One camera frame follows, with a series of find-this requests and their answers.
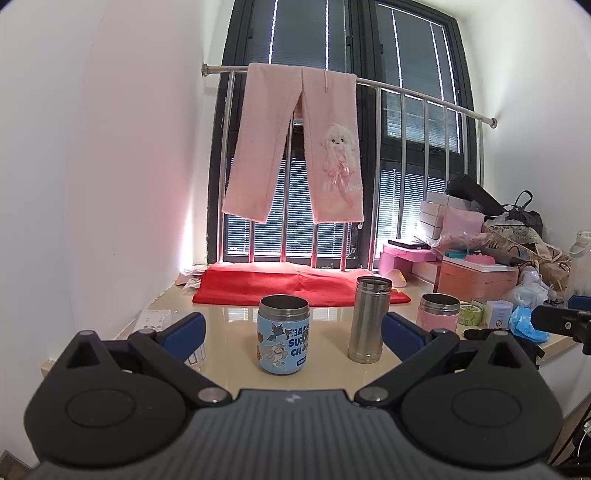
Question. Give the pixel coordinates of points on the metal window railing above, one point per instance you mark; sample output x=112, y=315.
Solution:
x=415, y=94

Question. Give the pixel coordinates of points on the small pale blue box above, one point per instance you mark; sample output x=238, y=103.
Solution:
x=499, y=314

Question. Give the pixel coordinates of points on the tall stainless steel cup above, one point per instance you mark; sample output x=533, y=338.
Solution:
x=367, y=323

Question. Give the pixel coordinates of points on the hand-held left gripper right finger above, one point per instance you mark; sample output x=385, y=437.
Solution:
x=402, y=335

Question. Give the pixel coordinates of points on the pink gift box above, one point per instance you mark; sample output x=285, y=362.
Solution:
x=463, y=222

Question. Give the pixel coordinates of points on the pink fleece pants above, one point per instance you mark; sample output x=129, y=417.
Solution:
x=332, y=138

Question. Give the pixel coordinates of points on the woven tote bag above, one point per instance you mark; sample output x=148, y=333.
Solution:
x=531, y=240

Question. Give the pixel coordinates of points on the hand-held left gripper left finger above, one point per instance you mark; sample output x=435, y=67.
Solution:
x=187, y=333

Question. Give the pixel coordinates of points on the pink plastic bag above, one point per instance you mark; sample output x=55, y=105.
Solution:
x=461, y=242

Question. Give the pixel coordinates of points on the black cloth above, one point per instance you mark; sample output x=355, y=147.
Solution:
x=476, y=334

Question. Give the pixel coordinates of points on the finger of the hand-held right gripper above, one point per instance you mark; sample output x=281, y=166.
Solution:
x=554, y=318
x=581, y=302

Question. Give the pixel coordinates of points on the white patterned card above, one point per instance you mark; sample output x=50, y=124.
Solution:
x=154, y=319

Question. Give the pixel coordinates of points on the crumpled white papers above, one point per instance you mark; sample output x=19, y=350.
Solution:
x=189, y=279

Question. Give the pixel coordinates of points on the black bag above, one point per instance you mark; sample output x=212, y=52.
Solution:
x=471, y=191

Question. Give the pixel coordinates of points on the green round tin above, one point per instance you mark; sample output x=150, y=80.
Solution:
x=471, y=316

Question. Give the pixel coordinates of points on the stack of white boxes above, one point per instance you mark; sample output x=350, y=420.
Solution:
x=431, y=219

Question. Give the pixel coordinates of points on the red cloth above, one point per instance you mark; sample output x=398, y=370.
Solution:
x=277, y=284

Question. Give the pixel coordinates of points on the dark framed window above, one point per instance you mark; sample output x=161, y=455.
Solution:
x=415, y=46

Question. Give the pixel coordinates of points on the salmon pink storage box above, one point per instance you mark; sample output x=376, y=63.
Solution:
x=475, y=281

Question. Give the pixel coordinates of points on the pink plastic stand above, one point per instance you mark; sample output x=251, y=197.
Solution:
x=408, y=263

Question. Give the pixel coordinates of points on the blue cartoon print cup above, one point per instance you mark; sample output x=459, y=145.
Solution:
x=282, y=339

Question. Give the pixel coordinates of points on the white plastic bag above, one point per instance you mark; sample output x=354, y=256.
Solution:
x=526, y=288

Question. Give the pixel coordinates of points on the pink steel-rimmed cup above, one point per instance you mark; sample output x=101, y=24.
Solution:
x=434, y=318

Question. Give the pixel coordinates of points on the black flat device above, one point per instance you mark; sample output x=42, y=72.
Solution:
x=408, y=243

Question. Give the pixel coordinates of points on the black handbag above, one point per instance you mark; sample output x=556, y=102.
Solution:
x=526, y=217

